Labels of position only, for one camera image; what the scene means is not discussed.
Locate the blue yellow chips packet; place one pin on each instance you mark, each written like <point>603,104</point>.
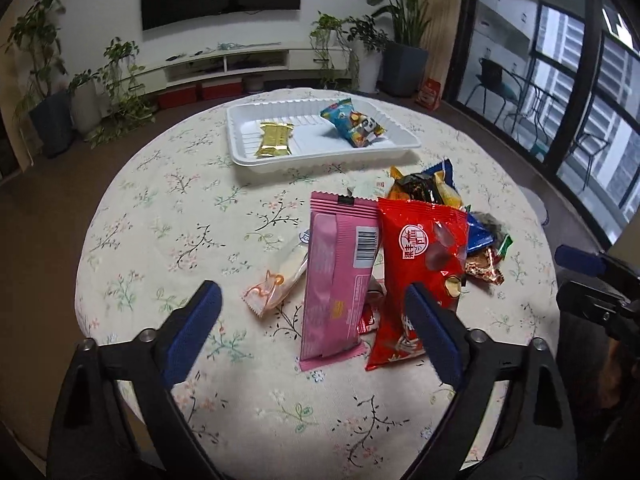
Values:
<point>447,192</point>

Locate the black snack packet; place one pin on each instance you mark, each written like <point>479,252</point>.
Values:
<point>422,187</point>

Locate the trailing plant on cabinet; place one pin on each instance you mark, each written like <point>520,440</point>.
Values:
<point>327,22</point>

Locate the black window frame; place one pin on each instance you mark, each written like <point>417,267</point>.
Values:
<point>582,85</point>

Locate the black balcony chair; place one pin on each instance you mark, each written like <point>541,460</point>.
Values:
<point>585,147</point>
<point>492,72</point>

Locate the light blue snack packet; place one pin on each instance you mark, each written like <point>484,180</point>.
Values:
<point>350,122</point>

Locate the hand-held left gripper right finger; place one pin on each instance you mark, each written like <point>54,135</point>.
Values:
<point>435,335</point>

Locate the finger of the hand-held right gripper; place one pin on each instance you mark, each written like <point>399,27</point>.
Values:
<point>585,302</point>
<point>575,258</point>

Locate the beige wooden board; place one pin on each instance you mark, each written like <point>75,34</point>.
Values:
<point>442,35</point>

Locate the white orange small packet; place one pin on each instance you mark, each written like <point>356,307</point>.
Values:
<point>285,270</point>

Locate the dark blue snack packet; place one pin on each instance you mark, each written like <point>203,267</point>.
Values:
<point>477,235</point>

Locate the white round stool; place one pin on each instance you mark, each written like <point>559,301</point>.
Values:
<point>535,205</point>

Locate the white television cabinet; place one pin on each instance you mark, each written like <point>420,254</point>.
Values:
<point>270,58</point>

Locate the small red snack packet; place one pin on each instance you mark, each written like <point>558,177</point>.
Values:
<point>370,317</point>

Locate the plant in ribbed white pot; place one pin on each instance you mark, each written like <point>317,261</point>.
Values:
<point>85,107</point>

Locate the orange snack packet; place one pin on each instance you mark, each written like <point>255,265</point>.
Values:
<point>400,187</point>

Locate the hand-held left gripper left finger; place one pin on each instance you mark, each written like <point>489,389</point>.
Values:
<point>195,330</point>

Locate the round floral tablecloth table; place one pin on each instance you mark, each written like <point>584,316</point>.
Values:
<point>200,185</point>

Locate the gold snack packet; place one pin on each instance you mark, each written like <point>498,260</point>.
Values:
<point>274,140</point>

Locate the red storage box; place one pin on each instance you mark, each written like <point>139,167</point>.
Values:
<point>220,91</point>
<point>175,97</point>

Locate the plant in smooth white pot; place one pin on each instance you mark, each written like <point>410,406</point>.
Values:
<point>367,67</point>

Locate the pink snack packet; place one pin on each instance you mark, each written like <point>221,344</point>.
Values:
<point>330,270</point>

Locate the trailing green plant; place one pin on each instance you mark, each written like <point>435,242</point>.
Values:
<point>120,55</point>

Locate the green snack packet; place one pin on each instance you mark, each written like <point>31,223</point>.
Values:
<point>506,246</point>

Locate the large-leaf plant in dark pot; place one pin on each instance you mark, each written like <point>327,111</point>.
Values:
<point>405,67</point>

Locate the red paper bag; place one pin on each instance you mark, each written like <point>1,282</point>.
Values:
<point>430,94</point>

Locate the tall plant in dark pot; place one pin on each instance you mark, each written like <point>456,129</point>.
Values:
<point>52,125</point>

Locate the brown foil snack packet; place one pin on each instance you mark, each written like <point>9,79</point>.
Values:
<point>482,266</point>

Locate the white plastic tray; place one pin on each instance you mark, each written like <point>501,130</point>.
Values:
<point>305,132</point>

